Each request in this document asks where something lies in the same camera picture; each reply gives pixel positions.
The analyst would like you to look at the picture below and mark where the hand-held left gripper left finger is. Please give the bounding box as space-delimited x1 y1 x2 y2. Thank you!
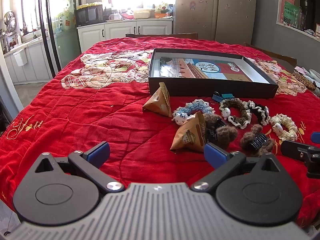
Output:
34 141 125 194

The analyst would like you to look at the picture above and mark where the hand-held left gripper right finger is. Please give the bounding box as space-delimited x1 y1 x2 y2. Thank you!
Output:
190 142 282 193

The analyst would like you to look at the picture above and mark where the cream crochet scrunchie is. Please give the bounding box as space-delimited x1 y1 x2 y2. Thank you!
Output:
269 114 298 142

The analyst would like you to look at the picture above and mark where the brown fuzzy bear hair clip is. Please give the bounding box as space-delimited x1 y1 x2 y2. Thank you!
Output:
239 124 275 155
202 114 238 148

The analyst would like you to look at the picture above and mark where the brown triangular packet round logo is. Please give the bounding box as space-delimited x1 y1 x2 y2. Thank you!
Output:
170 110 207 153

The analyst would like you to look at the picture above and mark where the brown crochet scrunchie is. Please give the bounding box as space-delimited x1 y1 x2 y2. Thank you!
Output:
219 98 253 130

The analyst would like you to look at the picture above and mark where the black white crochet scrunchie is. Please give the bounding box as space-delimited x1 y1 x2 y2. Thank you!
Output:
246 100 271 125

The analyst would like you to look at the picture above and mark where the blue crochet scrunchie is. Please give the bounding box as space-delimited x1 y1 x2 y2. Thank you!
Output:
172 99 215 125

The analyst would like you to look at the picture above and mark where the black cardboard box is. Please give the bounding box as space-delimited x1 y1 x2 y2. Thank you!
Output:
148 48 279 98

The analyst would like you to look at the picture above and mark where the plain brown triangular snack packet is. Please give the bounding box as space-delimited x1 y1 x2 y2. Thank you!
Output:
142 82 172 117

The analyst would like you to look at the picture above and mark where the red printed blanket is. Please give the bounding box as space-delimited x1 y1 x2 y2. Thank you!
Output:
0 37 320 228

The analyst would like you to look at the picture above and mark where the brown beaded mat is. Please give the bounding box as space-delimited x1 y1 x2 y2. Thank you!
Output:
291 72 317 92

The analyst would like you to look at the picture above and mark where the white plate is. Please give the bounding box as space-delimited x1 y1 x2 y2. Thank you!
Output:
309 69 320 83

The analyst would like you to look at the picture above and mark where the dark wooden chair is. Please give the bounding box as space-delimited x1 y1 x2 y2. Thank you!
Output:
244 42 298 67
125 32 199 40

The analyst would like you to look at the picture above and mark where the grey counter cabinet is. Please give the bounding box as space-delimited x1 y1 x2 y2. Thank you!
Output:
2 36 54 83

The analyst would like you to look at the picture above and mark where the white hanging bin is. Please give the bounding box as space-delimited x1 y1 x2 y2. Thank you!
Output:
13 48 28 67

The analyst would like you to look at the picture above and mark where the white kitchen cabinet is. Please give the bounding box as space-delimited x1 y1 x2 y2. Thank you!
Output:
77 19 173 53

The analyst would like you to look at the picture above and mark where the green sign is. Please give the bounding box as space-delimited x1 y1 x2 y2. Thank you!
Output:
284 1 300 24

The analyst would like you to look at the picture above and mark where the glass sliding door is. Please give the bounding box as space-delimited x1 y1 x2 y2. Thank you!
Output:
37 0 78 77

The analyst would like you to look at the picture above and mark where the black microwave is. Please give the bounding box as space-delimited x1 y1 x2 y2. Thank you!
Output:
75 4 104 27

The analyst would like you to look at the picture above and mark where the beige double-door fridge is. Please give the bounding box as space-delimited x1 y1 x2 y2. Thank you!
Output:
174 0 257 42

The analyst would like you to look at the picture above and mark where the cream plastic container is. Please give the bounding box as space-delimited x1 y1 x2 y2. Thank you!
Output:
133 9 152 19

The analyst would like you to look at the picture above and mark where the yellow flower garland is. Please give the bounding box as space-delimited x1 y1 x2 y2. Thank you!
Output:
76 2 103 9

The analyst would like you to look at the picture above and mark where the white wall shelf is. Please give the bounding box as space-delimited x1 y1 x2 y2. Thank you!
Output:
276 0 320 39

